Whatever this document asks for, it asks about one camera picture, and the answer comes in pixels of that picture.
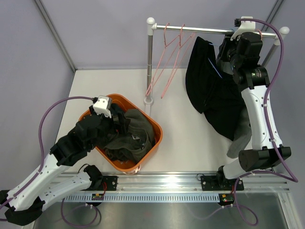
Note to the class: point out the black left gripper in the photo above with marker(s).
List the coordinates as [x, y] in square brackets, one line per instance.
[115, 127]

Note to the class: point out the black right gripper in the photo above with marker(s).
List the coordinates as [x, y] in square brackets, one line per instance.
[223, 48]

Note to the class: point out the blue hanger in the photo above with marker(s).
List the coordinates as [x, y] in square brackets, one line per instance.
[213, 50]

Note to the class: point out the olive green shorts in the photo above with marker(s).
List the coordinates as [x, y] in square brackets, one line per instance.
[133, 145]

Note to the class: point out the black shorts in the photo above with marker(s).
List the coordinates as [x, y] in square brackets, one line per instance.
[218, 99]

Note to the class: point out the navy blue shorts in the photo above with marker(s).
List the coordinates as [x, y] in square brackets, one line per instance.
[115, 107]

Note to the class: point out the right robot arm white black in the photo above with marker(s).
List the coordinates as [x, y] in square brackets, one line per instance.
[242, 51]

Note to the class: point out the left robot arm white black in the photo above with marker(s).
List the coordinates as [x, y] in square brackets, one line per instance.
[28, 200]

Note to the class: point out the grey shorts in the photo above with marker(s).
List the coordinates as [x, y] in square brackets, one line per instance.
[242, 135]

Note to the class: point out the orange plastic basket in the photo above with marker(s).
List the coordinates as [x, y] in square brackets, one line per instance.
[129, 167]

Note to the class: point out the metal clothes rack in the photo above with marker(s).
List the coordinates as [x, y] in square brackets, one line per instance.
[278, 37]

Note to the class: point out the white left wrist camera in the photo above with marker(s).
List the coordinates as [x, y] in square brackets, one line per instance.
[101, 106]

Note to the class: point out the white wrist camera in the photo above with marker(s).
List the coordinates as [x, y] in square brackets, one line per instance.
[101, 106]
[243, 24]

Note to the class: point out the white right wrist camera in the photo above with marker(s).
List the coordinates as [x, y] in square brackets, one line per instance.
[243, 24]

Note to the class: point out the aluminium mounting rail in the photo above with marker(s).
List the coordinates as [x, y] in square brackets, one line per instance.
[177, 182]

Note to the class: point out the slotted cable duct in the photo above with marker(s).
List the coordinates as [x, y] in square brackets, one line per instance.
[145, 198]

